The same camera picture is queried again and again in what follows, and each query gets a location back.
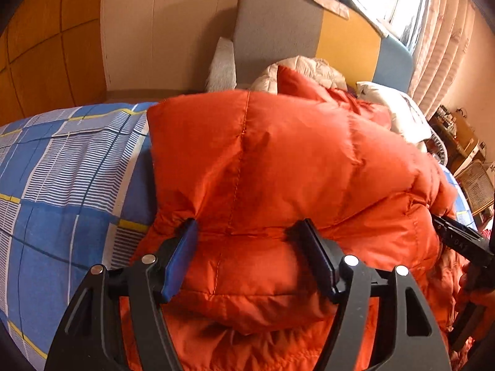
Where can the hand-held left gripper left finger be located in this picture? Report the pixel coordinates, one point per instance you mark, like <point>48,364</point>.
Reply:
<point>178,262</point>

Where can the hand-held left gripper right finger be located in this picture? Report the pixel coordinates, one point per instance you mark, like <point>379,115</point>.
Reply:
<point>325,270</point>

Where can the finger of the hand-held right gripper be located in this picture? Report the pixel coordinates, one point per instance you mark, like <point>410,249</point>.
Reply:
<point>456,234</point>

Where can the orange down jacket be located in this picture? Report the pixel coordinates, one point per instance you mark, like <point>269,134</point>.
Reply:
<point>290,154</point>

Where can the wicker chair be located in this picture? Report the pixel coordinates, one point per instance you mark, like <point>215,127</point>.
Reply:
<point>477,185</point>

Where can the grey round basket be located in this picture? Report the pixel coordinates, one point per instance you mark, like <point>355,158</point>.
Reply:
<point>437,148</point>

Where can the cluttered wooden desk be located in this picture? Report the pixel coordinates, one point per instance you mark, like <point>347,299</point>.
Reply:
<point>460,131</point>

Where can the blue plaid bed sheet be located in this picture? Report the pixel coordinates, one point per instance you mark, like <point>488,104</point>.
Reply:
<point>58,201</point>

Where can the white printed pillow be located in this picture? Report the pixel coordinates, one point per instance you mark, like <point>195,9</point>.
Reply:
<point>390,100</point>

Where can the long pleated curtain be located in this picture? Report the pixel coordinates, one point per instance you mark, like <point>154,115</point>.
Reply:
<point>444,38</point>

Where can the grey fuzzy cushion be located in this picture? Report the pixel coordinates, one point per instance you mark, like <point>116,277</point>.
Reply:
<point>222,65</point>

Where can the white quilted jacket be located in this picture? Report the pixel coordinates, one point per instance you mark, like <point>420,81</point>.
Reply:
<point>305,65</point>

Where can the grey yellow blue headboard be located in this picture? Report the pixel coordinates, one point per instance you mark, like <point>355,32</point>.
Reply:
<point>270,27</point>

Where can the wooden wardrobe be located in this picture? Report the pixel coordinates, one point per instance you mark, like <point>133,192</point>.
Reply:
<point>42,46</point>

